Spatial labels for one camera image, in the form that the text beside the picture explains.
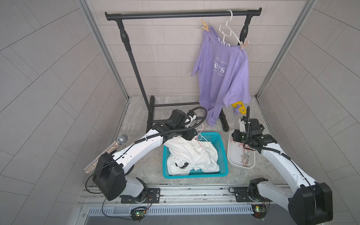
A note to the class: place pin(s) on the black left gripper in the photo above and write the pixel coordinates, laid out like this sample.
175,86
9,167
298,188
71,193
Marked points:
189,135

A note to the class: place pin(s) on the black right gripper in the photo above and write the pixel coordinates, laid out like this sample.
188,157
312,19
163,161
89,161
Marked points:
235,135

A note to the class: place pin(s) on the pink wire hanger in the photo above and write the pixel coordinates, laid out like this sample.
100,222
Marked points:
200,137

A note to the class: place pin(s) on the white garment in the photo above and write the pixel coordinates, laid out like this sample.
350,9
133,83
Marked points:
186,156

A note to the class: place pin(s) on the purple t-shirt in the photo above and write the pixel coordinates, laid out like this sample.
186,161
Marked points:
223,75

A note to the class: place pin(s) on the pink clothespin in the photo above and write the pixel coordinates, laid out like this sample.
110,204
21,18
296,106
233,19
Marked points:
244,45

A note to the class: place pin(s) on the beige clothespin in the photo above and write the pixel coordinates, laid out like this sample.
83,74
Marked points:
205,26

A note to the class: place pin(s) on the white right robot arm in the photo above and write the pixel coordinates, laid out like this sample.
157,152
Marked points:
307,201

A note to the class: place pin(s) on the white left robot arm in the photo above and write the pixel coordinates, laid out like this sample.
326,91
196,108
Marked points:
110,173

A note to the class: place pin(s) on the white plastic clothespin tray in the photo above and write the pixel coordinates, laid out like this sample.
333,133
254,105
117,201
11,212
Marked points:
239,157

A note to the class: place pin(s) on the teal plastic laundry basket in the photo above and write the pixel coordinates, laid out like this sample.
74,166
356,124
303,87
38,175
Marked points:
216,140

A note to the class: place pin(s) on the yellow plastic triangle toy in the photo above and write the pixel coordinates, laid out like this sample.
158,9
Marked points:
240,106

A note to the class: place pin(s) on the silver microphone head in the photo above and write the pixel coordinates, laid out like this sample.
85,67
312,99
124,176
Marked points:
122,139

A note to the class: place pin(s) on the right circuit board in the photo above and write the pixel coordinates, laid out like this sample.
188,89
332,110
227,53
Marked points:
259,211

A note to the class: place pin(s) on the circuit board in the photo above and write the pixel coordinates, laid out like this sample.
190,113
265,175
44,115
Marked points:
138,213
259,211

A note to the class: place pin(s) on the left circuit board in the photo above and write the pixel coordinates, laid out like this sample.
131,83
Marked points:
138,213

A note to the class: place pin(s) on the black metal clothes rack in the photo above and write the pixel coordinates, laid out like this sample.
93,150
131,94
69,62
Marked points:
119,18

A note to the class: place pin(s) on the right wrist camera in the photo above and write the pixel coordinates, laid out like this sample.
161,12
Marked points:
242,124

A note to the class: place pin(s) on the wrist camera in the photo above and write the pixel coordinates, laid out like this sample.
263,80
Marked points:
190,117
242,124

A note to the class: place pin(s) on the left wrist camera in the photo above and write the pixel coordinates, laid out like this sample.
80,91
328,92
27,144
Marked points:
190,117

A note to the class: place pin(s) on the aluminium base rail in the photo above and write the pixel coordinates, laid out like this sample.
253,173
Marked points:
168,200

